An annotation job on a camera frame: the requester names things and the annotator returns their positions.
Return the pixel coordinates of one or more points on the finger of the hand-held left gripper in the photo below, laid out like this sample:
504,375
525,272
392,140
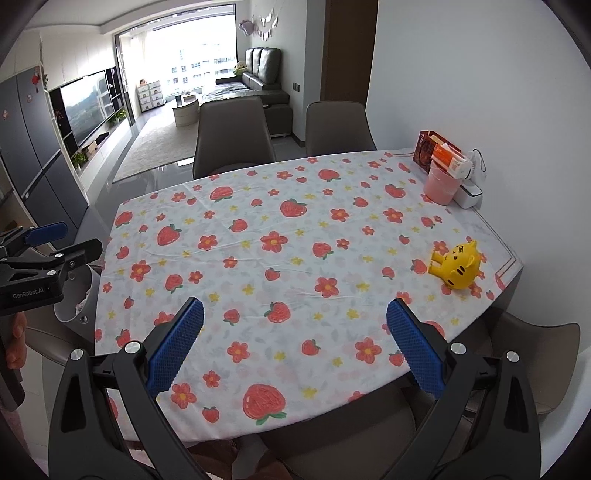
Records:
69,258
44,234

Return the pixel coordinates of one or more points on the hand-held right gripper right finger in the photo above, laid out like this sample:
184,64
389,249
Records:
413,350

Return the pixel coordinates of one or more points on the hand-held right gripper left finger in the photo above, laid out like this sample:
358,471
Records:
178,350

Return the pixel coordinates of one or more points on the grey trash bin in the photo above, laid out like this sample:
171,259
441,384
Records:
69,311

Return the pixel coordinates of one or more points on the person's left hand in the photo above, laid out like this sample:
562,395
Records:
18,350

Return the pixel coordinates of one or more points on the green potted plant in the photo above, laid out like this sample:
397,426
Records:
79,160
118,116

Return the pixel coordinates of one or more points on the dark grey fridge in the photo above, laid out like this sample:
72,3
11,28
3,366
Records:
37,147

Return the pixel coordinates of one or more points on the yellow cat toy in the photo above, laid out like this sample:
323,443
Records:
455,267

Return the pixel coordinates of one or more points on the beige rug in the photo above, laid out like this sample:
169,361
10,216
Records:
152,147

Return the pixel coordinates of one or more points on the strawberry flower print tablecloth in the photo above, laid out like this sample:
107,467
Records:
295,240

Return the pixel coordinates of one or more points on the white rectangular box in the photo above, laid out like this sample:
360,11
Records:
468,196

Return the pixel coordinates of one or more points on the pink cup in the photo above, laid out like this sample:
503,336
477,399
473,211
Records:
441,187

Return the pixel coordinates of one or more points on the white drawer cabinet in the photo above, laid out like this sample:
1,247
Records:
150,97

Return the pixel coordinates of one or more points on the white round coffee table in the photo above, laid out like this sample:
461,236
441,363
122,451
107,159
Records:
187,110

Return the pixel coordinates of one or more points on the white small fan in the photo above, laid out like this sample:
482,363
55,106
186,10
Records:
474,166

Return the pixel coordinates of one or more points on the orange tissue packet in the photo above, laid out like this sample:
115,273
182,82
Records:
448,159

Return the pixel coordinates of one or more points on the red box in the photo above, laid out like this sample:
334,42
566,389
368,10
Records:
425,147

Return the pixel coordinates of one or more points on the plush toy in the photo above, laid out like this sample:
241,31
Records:
239,68

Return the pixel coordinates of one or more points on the dark leather sofa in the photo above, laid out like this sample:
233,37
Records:
263,69

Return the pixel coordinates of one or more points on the brown wooden door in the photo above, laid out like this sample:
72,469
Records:
346,55

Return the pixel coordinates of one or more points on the wall television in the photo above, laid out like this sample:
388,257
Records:
87,108

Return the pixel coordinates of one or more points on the pink wall decoration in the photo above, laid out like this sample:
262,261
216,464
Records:
258,25

